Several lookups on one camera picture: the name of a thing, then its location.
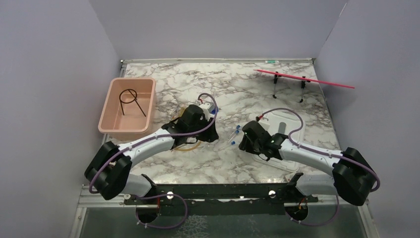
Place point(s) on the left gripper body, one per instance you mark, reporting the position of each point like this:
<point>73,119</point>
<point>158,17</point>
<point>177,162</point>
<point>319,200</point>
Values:
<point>206,136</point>

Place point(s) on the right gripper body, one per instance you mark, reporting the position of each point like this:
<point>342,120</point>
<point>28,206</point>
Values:
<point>251,147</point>

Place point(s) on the blue cap test tube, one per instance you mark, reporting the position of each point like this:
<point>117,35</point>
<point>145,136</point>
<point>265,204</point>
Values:
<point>237,128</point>
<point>233,135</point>
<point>228,145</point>

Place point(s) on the clear plastic lid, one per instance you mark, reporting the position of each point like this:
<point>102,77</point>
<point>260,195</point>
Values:
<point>283,123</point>

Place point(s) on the black wire ring stand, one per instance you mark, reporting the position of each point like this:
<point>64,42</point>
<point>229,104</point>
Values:
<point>134,95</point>

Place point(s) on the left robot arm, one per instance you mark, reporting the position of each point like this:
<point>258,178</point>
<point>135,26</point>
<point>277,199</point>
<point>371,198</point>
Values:
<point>109,171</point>

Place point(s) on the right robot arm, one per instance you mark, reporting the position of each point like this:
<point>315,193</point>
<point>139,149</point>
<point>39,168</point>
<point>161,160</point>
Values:
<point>345,173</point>

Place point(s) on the amber rubber tubing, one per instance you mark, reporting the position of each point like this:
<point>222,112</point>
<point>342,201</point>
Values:
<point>187,147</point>

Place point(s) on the blue base graduated cylinder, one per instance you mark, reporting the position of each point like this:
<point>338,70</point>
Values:
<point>213,93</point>

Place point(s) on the pink plastic bin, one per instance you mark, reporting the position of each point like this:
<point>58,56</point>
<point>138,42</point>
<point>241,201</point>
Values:
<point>133,125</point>

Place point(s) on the red-edged glass shelf stand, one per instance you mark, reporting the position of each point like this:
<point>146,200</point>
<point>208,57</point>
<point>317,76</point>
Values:
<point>302,79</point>

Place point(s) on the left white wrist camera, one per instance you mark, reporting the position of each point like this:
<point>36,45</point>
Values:
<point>207,108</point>

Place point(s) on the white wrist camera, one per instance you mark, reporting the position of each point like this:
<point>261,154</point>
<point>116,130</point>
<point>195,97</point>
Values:
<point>207,108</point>
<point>263,121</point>

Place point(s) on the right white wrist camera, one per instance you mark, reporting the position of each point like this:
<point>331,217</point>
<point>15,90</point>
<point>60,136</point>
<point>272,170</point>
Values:
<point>263,121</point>

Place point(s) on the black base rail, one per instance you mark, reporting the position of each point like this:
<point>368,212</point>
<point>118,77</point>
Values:
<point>220,199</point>

